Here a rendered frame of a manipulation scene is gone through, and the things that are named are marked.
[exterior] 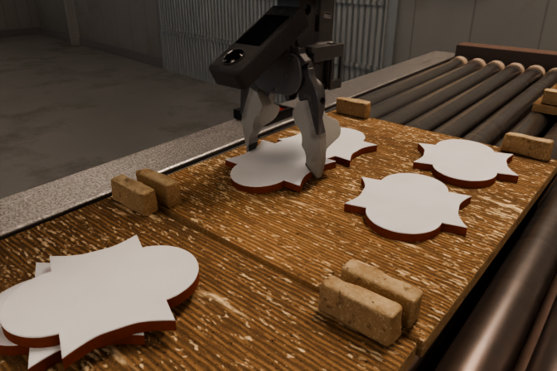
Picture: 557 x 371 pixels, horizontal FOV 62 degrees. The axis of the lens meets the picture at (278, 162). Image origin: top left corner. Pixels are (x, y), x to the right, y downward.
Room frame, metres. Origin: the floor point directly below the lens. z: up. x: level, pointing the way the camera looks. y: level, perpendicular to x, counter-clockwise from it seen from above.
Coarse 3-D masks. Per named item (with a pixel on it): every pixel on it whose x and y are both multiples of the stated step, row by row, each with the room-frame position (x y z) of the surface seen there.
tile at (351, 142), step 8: (344, 128) 0.64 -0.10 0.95; (296, 136) 0.61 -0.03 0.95; (344, 136) 0.61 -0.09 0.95; (352, 136) 0.61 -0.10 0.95; (360, 136) 0.61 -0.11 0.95; (336, 144) 0.58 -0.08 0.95; (344, 144) 0.58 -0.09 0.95; (352, 144) 0.58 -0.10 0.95; (360, 144) 0.58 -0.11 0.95; (368, 144) 0.58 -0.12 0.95; (328, 152) 0.55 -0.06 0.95; (336, 152) 0.55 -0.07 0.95; (344, 152) 0.55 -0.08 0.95; (352, 152) 0.55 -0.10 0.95; (360, 152) 0.56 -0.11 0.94; (336, 160) 0.54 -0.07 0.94; (344, 160) 0.53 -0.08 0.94
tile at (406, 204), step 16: (400, 176) 0.48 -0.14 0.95; (416, 176) 0.48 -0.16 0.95; (368, 192) 0.44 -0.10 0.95; (384, 192) 0.44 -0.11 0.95; (400, 192) 0.44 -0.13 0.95; (416, 192) 0.44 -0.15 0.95; (432, 192) 0.44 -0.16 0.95; (448, 192) 0.44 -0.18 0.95; (352, 208) 0.41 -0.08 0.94; (368, 208) 0.40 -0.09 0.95; (384, 208) 0.40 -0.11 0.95; (400, 208) 0.40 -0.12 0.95; (416, 208) 0.40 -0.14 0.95; (432, 208) 0.40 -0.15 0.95; (448, 208) 0.40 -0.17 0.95; (368, 224) 0.39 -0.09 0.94; (384, 224) 0.37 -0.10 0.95; (400, 224) 0.37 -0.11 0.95; (416, 224) 0.37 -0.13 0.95; (432, 224) 0.37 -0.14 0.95; (448, 224) 0.37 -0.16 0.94; (464, 224) 0.37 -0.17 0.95; (400, 240) 0.36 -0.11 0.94; (416, 240) 0.36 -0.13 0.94
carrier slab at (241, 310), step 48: (0, 240) 0.36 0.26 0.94; (48, 240) 0.36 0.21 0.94; (96, 240) 0.36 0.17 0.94; (144, 240) 0.36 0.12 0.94; (192, 240) 0.36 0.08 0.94; (0, 288) 0.29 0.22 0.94; (240, 288) 0.29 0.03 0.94; (288, 288) 0.29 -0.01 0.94; (144, 336) 0.24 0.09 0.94; (192, 336) 0.24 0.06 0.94; (240, 336) 0.24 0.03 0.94; (288, 336) 0.24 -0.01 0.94; (336, 336) 0.24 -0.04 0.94
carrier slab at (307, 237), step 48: (384, 144) 0.60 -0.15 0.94; (192, 192) 0.46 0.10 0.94; (240, 192) 0.46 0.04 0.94; (288, 192) 0.46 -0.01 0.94; (336, 192) 0.46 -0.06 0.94; (480, 192) 0.46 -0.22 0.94; (528, 192) 0.46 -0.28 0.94; (240, 240) 0.36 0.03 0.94; (288, 240) 0.36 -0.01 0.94; (336, 240) 0.36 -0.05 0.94; (384, 240) 0.36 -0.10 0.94; (432, 240) 0.36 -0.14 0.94; (480, 240) 0.36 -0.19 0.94; (432, 288) 0.29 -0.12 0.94; (432, 336) 0.25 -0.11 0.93
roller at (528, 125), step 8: (536, 112) 0.81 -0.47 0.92; (528, 120) 0.76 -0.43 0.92; (536, 120) 0.77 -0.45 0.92; (544, 120) 0.78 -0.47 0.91; (552, 120) 0.82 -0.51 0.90; (520, 128) 0.72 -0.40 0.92; (528, 128) 0.72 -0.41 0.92; (536, 128) 0.74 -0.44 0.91; (544, 128) 0.77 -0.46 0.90; (536, 136) 0.72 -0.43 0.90; (496, 144) 0.66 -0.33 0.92
